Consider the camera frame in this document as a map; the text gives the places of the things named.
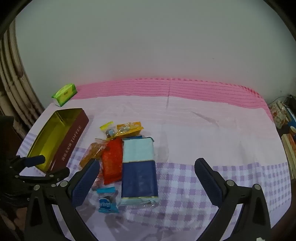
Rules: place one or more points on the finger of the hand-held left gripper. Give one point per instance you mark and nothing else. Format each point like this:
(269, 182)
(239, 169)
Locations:
(55, 174)
(34, 161)

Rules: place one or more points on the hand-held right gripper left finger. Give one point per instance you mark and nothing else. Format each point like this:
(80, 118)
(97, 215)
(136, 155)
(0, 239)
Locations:
(84, 183)

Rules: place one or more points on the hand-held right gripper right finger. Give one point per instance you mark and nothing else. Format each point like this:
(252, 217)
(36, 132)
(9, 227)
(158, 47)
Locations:
(208, 183)

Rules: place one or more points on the blue candy packet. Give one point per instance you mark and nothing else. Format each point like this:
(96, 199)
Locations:
(106, 204)

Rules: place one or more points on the maroon and gold tin box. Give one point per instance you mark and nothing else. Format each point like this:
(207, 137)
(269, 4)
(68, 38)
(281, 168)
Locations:
(69, 141)

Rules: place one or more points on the red snack packet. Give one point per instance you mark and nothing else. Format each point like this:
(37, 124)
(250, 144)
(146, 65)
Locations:
(112, 160)

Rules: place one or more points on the yellow clear-window candy packet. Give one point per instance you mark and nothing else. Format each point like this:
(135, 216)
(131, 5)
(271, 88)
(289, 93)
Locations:
(106, 127)

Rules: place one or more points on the orange-yellow snack packet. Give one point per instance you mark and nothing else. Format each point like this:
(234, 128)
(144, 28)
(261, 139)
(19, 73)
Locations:
(129, 129)

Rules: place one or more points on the clear orange snack packet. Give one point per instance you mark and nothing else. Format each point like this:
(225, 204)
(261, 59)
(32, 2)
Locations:
(92, 150)

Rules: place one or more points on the large two-tone blue packet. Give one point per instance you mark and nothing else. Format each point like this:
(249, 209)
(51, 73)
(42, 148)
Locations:
(138, 176)

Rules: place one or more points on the pink and purple checked sheet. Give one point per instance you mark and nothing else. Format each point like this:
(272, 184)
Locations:
(208, 127)

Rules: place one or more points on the green tissue pack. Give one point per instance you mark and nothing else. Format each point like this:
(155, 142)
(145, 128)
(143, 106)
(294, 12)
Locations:
(64, 93)

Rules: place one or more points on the beige ribbed wooden headboard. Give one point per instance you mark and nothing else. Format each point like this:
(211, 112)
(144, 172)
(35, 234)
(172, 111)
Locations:
(13, 76)

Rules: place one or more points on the pile of books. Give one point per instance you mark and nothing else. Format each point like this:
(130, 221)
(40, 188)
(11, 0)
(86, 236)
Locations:
(289, 148)

